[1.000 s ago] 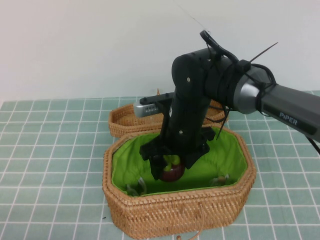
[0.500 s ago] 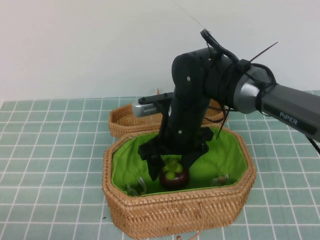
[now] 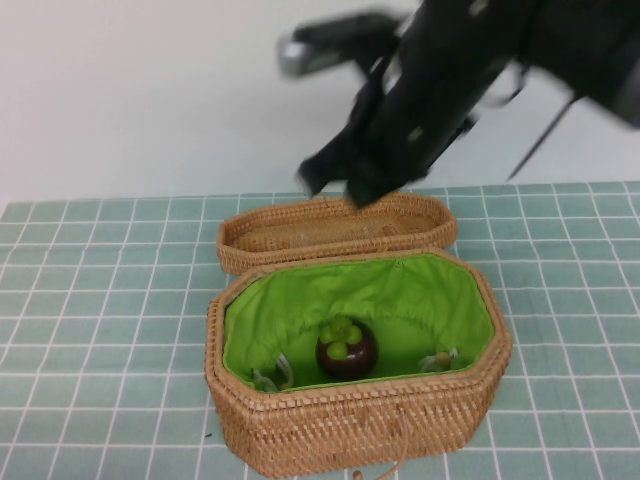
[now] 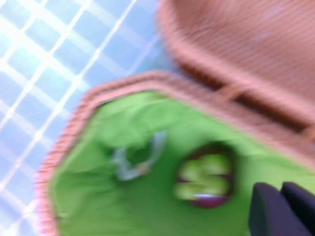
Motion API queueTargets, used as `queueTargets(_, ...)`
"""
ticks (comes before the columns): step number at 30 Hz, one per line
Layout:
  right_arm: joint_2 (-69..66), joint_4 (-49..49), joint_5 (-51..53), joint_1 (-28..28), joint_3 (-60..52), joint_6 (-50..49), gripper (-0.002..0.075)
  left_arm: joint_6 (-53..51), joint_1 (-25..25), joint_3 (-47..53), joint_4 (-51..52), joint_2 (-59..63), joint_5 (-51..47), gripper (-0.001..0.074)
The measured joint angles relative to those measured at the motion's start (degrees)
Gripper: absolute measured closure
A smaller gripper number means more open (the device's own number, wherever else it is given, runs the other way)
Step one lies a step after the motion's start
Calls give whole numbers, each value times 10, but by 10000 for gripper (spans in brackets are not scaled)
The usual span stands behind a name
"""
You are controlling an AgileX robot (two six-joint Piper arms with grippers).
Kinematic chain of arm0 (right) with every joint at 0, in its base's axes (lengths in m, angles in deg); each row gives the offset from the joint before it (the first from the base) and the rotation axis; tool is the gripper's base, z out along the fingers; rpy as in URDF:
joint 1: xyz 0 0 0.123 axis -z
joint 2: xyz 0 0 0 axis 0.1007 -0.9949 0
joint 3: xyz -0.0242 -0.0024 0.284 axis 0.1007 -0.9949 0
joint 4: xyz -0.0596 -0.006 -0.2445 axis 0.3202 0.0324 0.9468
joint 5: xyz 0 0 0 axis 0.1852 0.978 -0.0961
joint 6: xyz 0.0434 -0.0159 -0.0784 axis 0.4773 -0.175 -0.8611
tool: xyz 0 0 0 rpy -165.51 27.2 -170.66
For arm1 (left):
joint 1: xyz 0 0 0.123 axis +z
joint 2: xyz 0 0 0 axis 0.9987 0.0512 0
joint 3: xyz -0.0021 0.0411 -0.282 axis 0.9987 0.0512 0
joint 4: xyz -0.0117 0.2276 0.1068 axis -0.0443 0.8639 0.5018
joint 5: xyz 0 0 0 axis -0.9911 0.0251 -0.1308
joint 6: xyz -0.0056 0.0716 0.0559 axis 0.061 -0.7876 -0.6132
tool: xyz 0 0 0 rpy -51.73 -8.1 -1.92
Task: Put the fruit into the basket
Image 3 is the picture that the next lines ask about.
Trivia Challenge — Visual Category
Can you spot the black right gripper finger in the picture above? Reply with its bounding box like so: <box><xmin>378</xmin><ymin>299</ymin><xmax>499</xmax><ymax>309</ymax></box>
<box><xmin>296</xmin><ymin>147</ymin><xmax>354</xmax><ymax>197</ymax></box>
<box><xmin>343</xmin><ymin>167</ymin><xmax>404</xmax><ymax>210</ymax></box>

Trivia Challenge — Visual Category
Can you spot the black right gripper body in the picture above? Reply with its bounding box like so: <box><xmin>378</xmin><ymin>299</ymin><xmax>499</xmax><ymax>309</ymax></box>
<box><xmin>324</xmin><ymin>29</ymin><xmax>484</xmax><ymax>184</ymax></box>

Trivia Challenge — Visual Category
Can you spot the dark purple toy mangosteen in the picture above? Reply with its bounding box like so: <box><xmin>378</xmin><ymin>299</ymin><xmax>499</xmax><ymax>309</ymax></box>
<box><xmin>315</xmin><ymin>316</ymin><xmax>380</xmax><ymax>380</ymax></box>

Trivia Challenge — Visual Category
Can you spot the woven rattan basket lid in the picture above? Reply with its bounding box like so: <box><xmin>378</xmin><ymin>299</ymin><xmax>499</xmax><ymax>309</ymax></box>
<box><xmin>216</xmin><ymin>192</ymin><xmax>459</xmax><ymax>276</ymax></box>

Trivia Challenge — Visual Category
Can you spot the green fabric basket lining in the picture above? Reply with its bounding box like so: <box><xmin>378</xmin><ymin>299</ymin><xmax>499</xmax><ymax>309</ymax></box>
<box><xmin>222</xmin><ymin>253</ymin><xmax>496</xmax><ymax>393</ymax></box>

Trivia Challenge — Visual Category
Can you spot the woven rattan basket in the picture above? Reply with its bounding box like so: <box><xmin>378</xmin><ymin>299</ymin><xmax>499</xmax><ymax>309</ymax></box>
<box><xmin>203</xmin><ymin>245</ymin><xmax>515</xmax><ymax>477</ymax></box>

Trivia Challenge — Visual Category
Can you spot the teal checked tablecloth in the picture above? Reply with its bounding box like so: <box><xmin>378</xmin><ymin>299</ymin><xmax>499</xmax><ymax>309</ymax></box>
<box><xmin>0</xmin><ymin>180</ymin><xmax>640</xmax><ymax>480</ymax></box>

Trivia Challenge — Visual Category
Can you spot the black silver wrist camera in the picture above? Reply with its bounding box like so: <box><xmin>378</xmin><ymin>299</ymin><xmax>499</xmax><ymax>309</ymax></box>
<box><xmin>277</xmin><ymin>13</ymin><xmax>404</xmax><ymax>79</ymax></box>

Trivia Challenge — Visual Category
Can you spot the thin black cable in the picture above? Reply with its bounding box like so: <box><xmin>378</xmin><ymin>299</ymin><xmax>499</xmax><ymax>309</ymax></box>
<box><xmin>505</xmin><ymin>92</ymin><xmax>576</xmax><ymax>182</ymax></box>

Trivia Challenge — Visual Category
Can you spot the white green drawstring cord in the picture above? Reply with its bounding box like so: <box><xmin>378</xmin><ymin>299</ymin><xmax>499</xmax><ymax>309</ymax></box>
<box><xmin>249</xmin><ymin>352</ymin><xmax>296</xmax><ymax>394</ymax></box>
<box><xmin>417</xmin><ymin>347</ymin><xmax>459</xmax><ymax>374</ymax></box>

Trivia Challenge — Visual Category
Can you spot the tan clasp cord with bead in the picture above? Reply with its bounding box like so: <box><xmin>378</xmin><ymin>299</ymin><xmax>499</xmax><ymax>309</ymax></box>
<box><xmin>362</xmin><ymin>399</ymin><xmax>411</xmax><ymax>480</ymax></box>

